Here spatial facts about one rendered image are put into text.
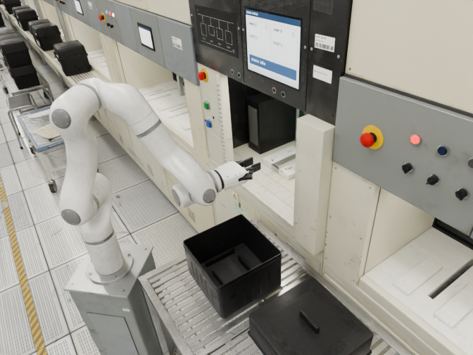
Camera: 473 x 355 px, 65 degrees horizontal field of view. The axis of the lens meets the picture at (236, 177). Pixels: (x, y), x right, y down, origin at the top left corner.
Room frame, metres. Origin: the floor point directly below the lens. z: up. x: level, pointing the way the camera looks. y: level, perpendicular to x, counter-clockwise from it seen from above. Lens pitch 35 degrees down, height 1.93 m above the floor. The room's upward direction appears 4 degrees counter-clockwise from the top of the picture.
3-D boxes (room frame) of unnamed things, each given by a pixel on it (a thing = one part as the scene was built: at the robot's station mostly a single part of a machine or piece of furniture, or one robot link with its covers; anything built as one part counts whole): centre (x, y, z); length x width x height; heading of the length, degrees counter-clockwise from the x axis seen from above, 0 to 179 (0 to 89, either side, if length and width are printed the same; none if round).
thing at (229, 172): (1.09, 0.03, 1.19); 0.11 x 0.10 x 0.07; 122
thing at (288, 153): (1.61, -0.28, 0.89); 0.22 x 0.21 x 0.04; 122
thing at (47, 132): (3.11, 1.66, 0.47); 0.31 x 0.23 x 0.02; 53
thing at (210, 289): (0.99, 0.04, 0.85); 0.28 x 0.28 x 0.17; 30
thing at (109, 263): (1.10, 0.56, 0.85); 0.19 x 0.19 x 0.18
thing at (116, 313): (1.10, 0.56, 0.38); 0.28 x 0.28 x 0.76; 77
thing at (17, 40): (4.45, 2.44, 0.85); 0.30 x 0.28 x 0.26; 31
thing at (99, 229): (1.13, 0.56, 1.07); 0.19 x 0.12 x 0.24; 169
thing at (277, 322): (0.69, -0.20, 0.83); 0.29 x 0.29 x 0.13; 30
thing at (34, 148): (3.27, 1.73, 0.24); 0.97 x 0.52 x 0.48; 34
